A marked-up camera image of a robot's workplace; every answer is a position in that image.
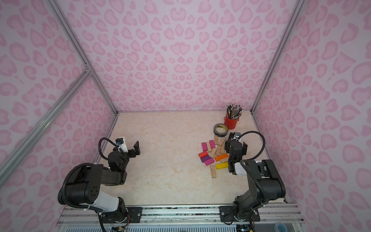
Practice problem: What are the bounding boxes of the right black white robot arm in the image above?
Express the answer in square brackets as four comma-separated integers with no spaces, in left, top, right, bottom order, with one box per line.
[225,140,286,221]

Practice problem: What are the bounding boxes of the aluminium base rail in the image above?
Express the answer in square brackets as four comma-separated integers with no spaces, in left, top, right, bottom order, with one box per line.
[55,203,307,232]

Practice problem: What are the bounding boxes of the blue round cap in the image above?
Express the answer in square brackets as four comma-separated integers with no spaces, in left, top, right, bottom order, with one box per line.
[274,222,288,232]

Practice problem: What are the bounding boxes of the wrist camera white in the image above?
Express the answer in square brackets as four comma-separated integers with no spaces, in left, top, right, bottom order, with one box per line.
[233,132,241,141]
[116,137,128,153]

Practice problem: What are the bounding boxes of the grey duct tape roll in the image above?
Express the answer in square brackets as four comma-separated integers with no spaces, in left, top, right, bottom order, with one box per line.
[213,123,229,137]

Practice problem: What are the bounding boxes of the yellow block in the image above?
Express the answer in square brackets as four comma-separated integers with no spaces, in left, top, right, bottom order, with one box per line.
[215,162,229,170]

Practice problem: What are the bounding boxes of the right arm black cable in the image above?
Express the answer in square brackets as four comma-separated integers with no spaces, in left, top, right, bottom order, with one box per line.
[237,130,266,161]

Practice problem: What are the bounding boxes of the purple block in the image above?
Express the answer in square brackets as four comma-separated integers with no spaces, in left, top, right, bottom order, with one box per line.
[201,155,211,162]

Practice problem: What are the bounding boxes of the bundle of coloured pencils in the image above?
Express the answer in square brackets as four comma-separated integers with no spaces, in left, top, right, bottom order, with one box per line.
[226,104,243,120]

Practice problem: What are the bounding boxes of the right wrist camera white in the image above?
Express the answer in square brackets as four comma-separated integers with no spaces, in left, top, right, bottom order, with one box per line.
[233,132,241,141]

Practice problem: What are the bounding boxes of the pink magenta block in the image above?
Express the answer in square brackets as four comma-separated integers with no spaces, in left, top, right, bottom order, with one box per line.
[204,158,215,166]

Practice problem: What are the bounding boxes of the red pencil cup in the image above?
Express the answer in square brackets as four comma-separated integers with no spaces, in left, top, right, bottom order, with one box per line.
[224,116,239,130]

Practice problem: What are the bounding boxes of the red block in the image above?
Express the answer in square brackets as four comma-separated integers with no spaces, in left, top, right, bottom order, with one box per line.
[198,151,208,159]

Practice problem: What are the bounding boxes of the orange block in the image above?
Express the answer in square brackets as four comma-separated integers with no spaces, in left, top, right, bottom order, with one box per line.
[214,153,229,162]

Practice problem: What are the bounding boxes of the natural wood block upper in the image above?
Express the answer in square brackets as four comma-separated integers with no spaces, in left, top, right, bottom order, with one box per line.
[218,137,226,146]

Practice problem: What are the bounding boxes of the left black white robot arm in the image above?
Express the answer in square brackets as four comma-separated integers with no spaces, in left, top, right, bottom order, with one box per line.
[58,137,141,223]

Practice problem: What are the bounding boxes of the long natural wood block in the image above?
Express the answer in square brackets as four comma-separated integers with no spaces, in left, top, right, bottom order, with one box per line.
[210,165,216,178]

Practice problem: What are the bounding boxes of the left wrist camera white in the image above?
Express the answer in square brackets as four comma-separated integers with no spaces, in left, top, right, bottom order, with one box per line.
[116,137,128,153]

